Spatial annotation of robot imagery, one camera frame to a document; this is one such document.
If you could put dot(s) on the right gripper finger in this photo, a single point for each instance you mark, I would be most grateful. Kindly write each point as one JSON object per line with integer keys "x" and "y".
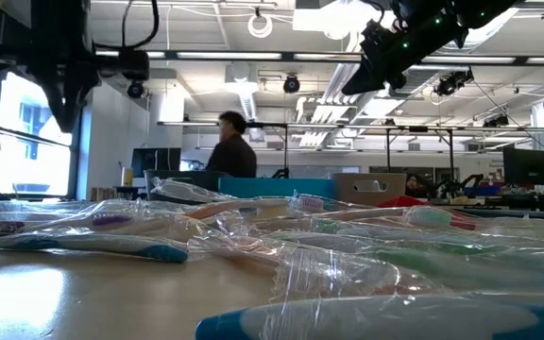
{"x": 368, "y": 75}
{"x": 378, "y": 86}

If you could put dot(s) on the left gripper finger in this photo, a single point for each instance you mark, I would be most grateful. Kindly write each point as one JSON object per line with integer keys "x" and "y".
{"x": 73, "y": 108}
{"x": 59, "y": 108}

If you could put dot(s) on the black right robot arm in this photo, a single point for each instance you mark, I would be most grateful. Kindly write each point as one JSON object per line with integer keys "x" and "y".
{"x": 480, "y": 11}

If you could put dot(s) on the long ceiling light strip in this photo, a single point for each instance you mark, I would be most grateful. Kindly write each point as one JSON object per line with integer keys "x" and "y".
{"x": 324, "y": 56}
{"x": 480, "y": 60}
{"x": 229, "y": 55}
{"x": 157, "y": 54}

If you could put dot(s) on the large bright window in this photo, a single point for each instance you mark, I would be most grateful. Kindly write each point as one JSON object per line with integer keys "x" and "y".
{"x": 40, "y": 165}

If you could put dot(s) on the yellow cup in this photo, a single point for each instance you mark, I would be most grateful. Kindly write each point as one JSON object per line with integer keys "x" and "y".
{"x": 127, "y": 177}

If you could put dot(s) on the wooden blocks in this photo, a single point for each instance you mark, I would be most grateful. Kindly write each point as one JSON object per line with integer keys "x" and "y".
{"x": 102, "y": 193}

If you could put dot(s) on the black computer monitor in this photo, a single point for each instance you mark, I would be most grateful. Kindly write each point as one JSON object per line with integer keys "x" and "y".
{"x": 529, "y": 166}
{"x": 156, "y": 160}

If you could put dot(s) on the person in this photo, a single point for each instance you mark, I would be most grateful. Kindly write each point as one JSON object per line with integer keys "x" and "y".
{"x": 413, "y": 184}
{"x": 232, "y": 151}

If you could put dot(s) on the pale plastic bin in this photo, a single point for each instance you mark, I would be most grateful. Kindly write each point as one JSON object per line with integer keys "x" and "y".
{"x": 397, "y": 189}

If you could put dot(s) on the purple white wrapped toothbrush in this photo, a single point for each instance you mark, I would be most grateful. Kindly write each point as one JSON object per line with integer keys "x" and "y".
{"x": 111, "y": 220}

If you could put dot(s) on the red cloth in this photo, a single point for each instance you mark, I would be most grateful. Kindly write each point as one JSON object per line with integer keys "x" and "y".
{"x": 402, "y": 202}

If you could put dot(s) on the pink white wrapped toothbrush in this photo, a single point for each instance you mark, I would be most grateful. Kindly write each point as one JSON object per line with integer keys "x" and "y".
{"x": 311, "y": 204}

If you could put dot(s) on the blue white wrapped toothbrush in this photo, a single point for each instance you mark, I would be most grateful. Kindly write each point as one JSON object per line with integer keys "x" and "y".
{"x": 111, "y": 244}
{"x": 371, "y": 321}

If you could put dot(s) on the teal plastic bin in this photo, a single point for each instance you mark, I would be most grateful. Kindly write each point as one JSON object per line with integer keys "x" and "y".
{"x": 277, "y": 188}

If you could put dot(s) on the blue storage crates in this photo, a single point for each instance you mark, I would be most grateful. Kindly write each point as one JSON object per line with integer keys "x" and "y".
{"x": 482, "y": 190}

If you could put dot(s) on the dark grey plastic bin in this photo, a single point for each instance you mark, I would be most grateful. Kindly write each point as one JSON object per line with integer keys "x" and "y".
{"x": 206, "y": 175}

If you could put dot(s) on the black desk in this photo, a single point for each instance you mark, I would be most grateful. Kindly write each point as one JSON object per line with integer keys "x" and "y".
{"x": 522, "y": 203}

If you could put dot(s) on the orange toothbrush yellow bristles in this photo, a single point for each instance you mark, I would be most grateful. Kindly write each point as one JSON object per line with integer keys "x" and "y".
{"x": 234, "y": 206}

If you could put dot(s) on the black metal rig frame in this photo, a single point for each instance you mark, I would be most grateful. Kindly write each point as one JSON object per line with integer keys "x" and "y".
{"x": 418, "y": 128}
{"x": 272, "y": 125}

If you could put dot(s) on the black ceiling camera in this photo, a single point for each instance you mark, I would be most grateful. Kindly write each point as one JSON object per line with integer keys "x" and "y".
{"x": 453, "y": 82}
{"x": 291, "y": 84}
{"x": 135, "y": 90}

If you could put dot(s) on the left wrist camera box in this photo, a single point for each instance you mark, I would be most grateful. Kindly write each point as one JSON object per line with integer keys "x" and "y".
{"x": 130, "y": 63}

